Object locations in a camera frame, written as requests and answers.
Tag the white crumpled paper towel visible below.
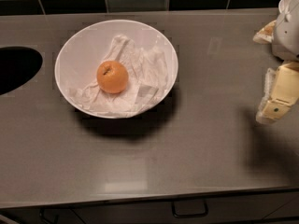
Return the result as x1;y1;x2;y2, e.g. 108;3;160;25
68;35;168;117

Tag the black drawer handle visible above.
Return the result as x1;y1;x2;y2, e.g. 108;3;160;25
171;200;208;218

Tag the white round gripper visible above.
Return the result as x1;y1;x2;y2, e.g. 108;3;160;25
253;0;299;124

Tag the white bowl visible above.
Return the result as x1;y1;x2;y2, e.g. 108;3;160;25
55;20;178;119

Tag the orange fruit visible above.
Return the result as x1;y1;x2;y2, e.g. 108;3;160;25
96;61;129;94

